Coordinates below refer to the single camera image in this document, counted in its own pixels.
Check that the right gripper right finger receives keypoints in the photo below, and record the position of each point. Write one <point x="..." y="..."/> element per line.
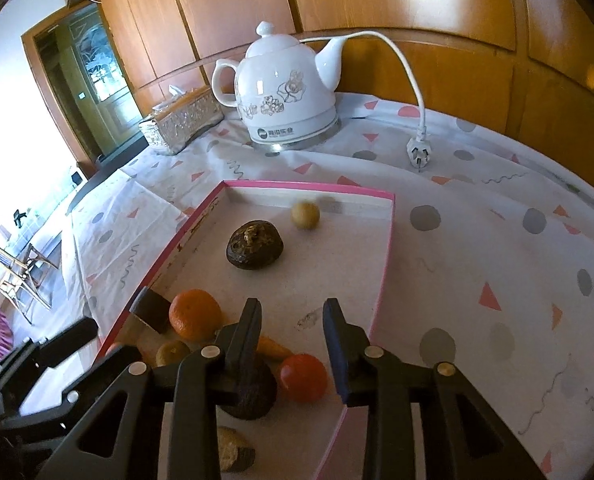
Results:
<point x="367" y="375"/>

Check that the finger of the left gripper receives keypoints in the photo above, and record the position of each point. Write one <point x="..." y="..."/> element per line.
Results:
<point x="77" y="398"/>
<point x="24" y="366"/>

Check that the small beige longan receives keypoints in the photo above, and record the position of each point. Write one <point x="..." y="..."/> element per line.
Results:
<point x="305" y="215"/>
<point x="171" y="352"/>

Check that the wooden glass door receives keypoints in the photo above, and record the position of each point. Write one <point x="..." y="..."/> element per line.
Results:
<point x="78" y="72"/>

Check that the white patterned tablecloth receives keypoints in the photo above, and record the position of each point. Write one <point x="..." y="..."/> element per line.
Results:
<point x="491" y="262"/>

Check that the large orange mandarin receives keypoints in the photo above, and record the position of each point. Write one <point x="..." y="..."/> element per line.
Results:
<point x="195" y="315"/>

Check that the red tomato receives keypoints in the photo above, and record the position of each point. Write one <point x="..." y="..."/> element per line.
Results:
<point x="303" y="377"/>

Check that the dark cylinder piece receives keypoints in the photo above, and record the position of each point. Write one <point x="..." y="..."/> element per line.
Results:
<point x="236" y="454"/>

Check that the dark round passion fruit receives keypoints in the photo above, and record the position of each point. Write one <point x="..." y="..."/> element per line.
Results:
<point x="254" y="245"/>

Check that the metal folding chair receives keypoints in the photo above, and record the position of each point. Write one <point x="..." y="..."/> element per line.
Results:
<point x="21" y="277"/>

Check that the white ceramic electric kettle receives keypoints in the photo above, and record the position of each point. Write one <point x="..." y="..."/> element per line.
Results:
<point x="283" y="90"/>

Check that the dark brown oval fruit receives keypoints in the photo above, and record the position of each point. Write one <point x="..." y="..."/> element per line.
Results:
<point x="257" y="398"/>

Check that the silver embossed tissue box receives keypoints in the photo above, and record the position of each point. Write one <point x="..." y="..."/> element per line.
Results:
<point x="173" y="124"/>

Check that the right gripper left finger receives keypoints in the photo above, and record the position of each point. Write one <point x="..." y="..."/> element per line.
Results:
<point x="205" y="380"/>

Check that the pink shallow tray box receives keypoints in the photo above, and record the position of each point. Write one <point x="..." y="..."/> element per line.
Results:
<point x="125" y="434"/>

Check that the dark cylinder white cut face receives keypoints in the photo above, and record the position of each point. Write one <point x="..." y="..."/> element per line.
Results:
<point x="147" y="319"/>

